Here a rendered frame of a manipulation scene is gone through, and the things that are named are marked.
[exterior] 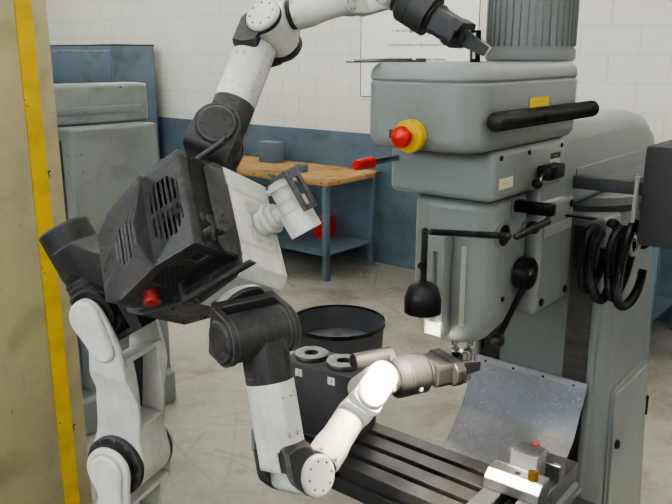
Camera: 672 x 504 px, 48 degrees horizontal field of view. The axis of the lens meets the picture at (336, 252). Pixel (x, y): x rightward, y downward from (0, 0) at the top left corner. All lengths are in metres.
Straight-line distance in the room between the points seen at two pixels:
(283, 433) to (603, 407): 0.97
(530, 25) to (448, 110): 0.41
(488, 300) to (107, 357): 0.80
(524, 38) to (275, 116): 6.16
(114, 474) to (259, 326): 0.57
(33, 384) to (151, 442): 1.30
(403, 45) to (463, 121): 5.41
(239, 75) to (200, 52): 6.90
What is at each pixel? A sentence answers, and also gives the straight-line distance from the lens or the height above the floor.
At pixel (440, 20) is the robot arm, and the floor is 1.97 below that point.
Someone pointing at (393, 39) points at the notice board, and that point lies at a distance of 6.83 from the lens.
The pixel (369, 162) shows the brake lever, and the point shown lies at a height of 1.70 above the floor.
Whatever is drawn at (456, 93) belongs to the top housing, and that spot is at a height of 1.84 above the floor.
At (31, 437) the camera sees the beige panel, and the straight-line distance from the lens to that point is 3.12.
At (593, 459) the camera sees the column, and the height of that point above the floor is 0.88.
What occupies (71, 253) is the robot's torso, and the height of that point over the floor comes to 1.50.
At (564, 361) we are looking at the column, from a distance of 2.04.
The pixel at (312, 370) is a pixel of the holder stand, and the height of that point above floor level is 1.12.
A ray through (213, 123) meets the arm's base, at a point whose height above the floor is 1.77.
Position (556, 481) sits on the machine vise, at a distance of 1.77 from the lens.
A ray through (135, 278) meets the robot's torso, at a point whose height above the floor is 1.51.
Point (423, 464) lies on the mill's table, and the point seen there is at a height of 0.94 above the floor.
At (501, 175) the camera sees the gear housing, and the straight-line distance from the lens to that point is 1.48.
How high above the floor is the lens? 1.91
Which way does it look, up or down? 15 degrees down
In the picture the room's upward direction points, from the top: straight up
